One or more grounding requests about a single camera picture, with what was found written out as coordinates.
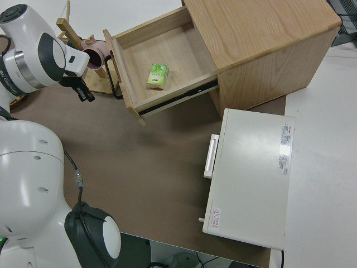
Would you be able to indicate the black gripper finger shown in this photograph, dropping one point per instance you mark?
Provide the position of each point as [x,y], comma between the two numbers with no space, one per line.
[85,95]

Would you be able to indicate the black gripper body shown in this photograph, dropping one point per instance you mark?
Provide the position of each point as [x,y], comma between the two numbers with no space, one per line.
[71,81]

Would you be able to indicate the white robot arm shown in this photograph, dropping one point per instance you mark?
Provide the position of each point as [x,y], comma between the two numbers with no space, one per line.
[28,173]

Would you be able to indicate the wooden mug rack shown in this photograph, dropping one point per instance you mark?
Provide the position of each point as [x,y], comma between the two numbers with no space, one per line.
[97,83]

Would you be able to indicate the pink mug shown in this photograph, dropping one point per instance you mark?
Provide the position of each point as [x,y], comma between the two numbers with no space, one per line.
[96,58]

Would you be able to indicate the green tissue pack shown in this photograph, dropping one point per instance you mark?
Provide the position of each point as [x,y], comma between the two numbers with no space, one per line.
[158,76]

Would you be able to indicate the brown table mat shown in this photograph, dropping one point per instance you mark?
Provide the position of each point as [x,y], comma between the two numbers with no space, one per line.
[153,167]

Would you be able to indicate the white toaster oven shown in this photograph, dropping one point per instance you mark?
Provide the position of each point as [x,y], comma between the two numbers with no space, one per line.
[248,181]

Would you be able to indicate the light wooden cabinet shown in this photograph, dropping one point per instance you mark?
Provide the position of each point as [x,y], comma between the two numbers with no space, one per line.
[265,42]

